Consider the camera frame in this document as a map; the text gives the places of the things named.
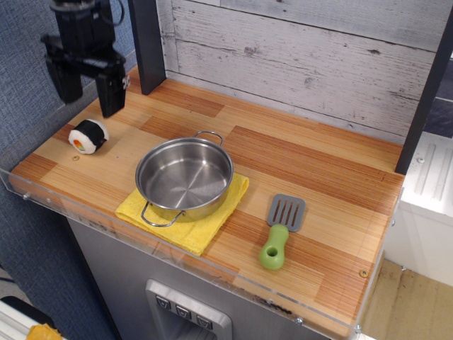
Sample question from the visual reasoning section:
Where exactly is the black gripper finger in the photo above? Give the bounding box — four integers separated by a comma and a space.
45, 58, 83, 104
96, 69, 127, 118

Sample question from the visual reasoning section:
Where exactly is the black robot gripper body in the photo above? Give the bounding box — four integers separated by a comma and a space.
41, 6, 125, 79

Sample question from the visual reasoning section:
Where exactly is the plush sushi roll toy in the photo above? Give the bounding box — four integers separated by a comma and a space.
68, 119, 110, 154

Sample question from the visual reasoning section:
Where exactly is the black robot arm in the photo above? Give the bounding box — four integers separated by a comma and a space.
41, 1, 129, 118

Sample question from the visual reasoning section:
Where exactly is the stainless steel pot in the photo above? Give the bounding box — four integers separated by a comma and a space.
135, 130, 234, 227

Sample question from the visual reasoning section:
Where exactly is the yellow cloth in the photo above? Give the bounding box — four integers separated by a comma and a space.
115, 174, 249, 256

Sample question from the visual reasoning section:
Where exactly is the grey toy fridge cabinet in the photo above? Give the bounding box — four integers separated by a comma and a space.
69, 220, 323, 339

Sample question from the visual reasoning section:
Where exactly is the silver dispenser button panel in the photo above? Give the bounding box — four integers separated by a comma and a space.
145, 279, 233, 339

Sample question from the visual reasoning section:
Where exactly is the yellow object bottom left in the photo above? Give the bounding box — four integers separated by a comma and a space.
25, 324, 63, 340

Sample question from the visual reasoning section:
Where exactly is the clear acrylic table guard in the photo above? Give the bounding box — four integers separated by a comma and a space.
0, 49, 405, 340

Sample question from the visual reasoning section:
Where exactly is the white ribbed side counter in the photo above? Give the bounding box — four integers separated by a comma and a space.
401, 132, 452, 217

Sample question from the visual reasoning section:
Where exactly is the black left frame post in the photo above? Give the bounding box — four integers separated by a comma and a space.
128, 0, 166, 95

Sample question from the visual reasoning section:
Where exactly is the black frame post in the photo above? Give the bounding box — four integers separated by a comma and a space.
395, 8, 452, 175
128, 0, 166, 95

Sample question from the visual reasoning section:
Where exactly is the grey spatula green handle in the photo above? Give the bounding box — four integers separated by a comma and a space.
259, 194, 306, 271

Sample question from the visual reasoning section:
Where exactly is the black right frame post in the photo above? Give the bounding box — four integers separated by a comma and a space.
395, 8, 452, 175

